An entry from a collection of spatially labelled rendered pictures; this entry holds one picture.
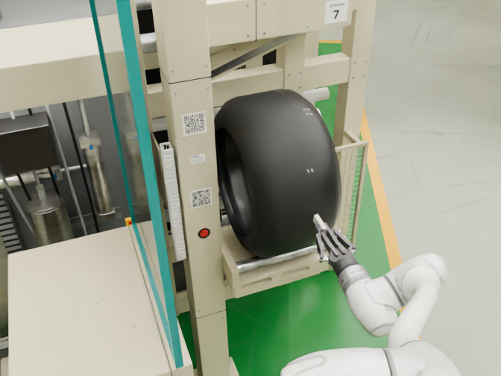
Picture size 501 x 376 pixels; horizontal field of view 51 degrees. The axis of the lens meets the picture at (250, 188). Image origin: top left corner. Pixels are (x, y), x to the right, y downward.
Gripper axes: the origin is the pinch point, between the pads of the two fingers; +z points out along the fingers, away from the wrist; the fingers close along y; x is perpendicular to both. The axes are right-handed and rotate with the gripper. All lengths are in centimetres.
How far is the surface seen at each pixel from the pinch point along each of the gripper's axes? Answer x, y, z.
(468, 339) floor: 120, -101, -7
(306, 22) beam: -40, -17, 57
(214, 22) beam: -45, 17, 58
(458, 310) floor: 122, -109, 11
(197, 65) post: -46, 30, 32
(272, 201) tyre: -8.3, 14.4, 7.3
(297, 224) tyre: 1.1, 6.2, 3.4
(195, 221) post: 10.6, 35.5, 23.7
